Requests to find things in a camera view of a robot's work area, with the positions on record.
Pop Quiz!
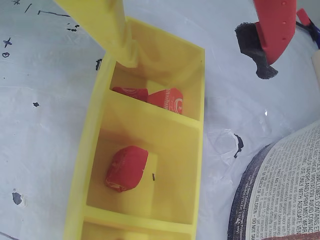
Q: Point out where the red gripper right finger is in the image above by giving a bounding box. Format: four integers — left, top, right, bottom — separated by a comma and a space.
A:
234, 0, 298, 80

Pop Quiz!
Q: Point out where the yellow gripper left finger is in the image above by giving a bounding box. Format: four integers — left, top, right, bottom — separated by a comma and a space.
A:
53, 0, 140, 69

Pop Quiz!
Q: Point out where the red Starburst candy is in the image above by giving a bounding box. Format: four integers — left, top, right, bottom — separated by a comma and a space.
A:
111, 86, 150, 103
104, 145, 150, 193

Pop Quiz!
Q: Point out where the orange Starburst candy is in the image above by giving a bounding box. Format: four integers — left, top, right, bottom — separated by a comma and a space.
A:
146, 86, 185, 116

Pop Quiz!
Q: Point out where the yellow three-compartment box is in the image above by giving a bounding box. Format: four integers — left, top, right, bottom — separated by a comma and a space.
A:
62, 16, 206, 240

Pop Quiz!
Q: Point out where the small red plastic piece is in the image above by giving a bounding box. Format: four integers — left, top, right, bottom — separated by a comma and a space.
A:
296, 8, 312, 25

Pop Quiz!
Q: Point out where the wooden tool with dark grip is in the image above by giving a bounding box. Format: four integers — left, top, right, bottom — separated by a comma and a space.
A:
295, 21, 320, 85

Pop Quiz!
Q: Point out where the white plastic table cover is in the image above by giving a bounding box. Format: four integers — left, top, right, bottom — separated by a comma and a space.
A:
0, 0, 320, 240

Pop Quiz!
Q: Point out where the spray can with text label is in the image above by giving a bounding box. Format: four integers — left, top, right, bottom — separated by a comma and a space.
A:
226, 119, 320, 240

